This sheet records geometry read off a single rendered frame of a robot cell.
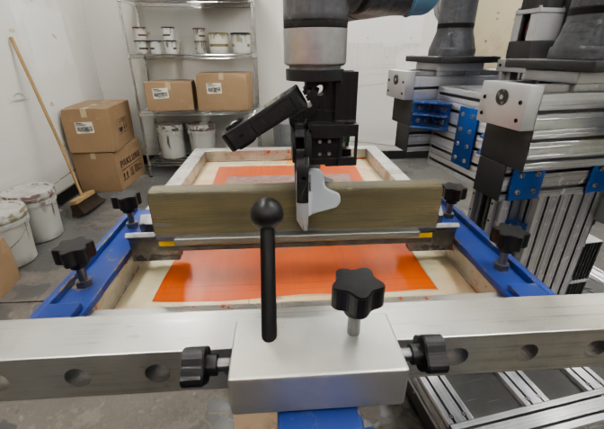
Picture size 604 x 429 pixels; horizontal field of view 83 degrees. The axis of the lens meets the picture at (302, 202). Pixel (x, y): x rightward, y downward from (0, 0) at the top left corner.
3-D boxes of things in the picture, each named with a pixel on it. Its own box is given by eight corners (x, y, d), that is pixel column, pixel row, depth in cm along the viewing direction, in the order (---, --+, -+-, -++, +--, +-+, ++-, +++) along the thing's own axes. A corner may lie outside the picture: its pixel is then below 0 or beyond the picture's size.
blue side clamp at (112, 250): (139, 237, 67) (132, 205, 65) (165, 236, 68) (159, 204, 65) (45, 365, 40) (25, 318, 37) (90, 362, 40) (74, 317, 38)
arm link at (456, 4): (439, 22, 111) (446, -27, 105) (434, 25, 123) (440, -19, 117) (479, 22, 108) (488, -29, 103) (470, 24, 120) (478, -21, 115)
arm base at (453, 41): (456, 55, 127) (461, 25, 123) (484, 56, 114) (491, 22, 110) (419, 55, 124) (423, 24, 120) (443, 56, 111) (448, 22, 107)
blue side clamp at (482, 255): (415, 228, 71) (420, 197, 68) (439, 227, 71) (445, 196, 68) (502, 341, 43) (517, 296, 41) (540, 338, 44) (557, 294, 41)
